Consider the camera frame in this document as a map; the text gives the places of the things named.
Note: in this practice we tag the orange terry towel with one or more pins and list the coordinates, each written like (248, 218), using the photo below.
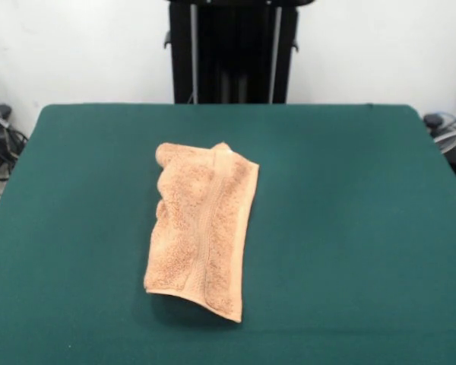
(197, 228)

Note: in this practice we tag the dark green table cloth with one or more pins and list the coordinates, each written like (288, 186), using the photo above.
(327, 247)

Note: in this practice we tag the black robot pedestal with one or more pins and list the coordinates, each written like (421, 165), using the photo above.
(232, 57)

